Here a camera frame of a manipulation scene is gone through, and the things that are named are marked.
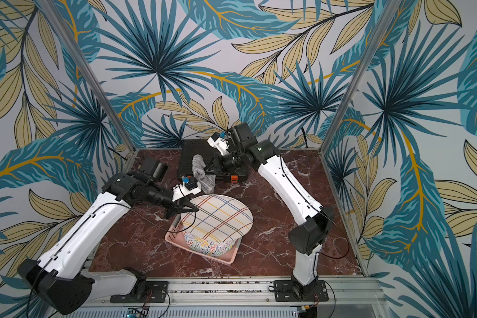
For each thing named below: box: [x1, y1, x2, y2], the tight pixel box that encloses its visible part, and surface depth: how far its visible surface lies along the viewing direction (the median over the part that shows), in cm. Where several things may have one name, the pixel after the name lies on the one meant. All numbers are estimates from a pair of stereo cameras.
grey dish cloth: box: [192, 153, 216, 195], surface depth 65 cm
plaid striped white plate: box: [180, 194, 254, 242], surface depth 69 cm
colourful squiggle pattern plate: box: [182, 231, 238, 258], surface depth 85 cm
